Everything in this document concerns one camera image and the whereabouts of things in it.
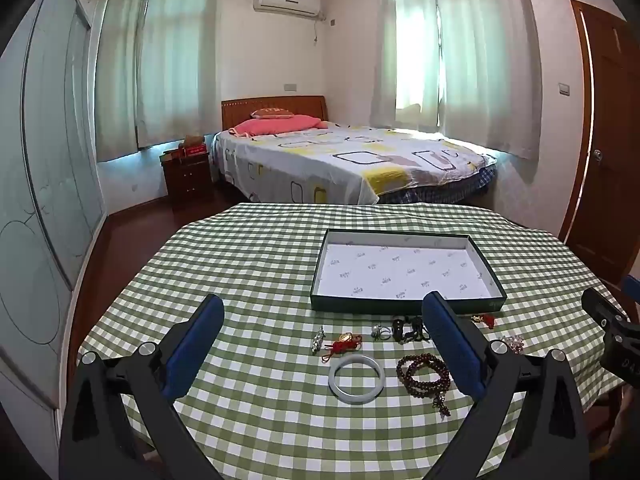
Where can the silver pendant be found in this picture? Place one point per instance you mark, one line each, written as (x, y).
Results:
(319, 342)

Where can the dark wooden nightstand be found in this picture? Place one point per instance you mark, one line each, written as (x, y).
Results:
(187, 180)

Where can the green checkered tablecloth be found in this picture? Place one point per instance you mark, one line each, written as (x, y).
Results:
(250, 270)

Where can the black bead jewelry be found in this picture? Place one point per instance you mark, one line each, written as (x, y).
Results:
(407, 332)

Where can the brown plush toy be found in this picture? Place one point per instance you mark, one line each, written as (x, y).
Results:
(191, 140)

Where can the green box with white lining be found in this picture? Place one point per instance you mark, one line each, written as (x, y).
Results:
(400, 270)

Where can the white light switch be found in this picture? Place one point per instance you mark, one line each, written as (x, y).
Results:
(564, 88)

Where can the brown wooden door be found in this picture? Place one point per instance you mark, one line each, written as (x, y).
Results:
(610, 160)

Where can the gold charm with red tassel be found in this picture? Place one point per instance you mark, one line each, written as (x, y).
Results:
(487, 320)

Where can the white air conditioner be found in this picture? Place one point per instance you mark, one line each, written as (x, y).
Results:
(287, 0)

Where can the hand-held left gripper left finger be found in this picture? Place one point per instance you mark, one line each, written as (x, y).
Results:
(192, 340)

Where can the wooden bed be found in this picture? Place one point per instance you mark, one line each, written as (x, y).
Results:
(280, 102)

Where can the patterned bed sheet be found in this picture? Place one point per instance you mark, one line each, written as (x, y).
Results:
(350, 160)

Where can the glass door wardrobe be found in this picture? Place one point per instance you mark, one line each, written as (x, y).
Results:
(45, 210)

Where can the white jade bangle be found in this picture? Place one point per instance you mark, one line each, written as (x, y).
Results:
(356, 398)

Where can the white sheer curtain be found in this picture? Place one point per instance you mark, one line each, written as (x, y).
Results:
(120, 70)
(180, 60)
(490, 60)
(405, 50)

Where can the red box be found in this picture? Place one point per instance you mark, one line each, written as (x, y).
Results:
(194, 150)

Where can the embroidered red cushion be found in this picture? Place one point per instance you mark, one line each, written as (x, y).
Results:
(272, 112)

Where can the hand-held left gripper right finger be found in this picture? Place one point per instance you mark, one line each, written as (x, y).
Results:
(452, 345)

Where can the pink pillow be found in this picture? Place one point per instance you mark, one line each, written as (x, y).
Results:
(275, 125)

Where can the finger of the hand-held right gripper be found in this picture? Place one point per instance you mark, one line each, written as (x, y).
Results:
(600, 307)

